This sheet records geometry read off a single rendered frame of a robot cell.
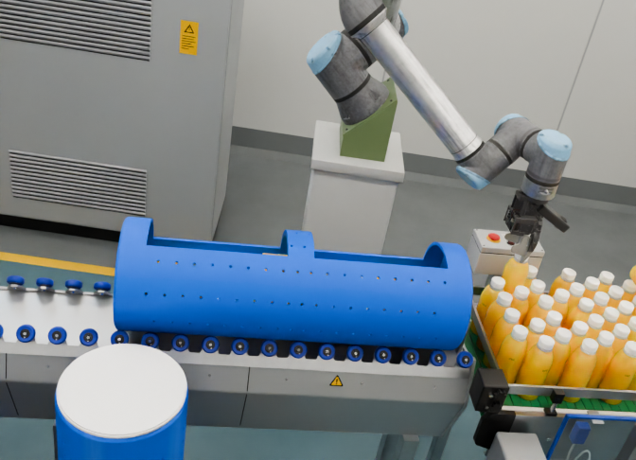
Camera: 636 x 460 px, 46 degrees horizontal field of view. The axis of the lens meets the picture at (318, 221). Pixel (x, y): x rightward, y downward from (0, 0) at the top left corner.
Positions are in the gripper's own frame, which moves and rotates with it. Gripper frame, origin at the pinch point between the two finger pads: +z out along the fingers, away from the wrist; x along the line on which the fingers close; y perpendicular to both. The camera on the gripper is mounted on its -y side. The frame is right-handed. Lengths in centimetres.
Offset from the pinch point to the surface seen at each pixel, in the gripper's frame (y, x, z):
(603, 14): -128, -247, -5
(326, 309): 58, 27, 3
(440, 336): 27.9, 27.3, 8.6
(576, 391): -9.8, 34.1, 18.4
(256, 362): 73, 25, 24
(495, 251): 2.8, -10.8, 6.9
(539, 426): -2.6, 36.2, 29.7
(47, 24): 162, -153, 5
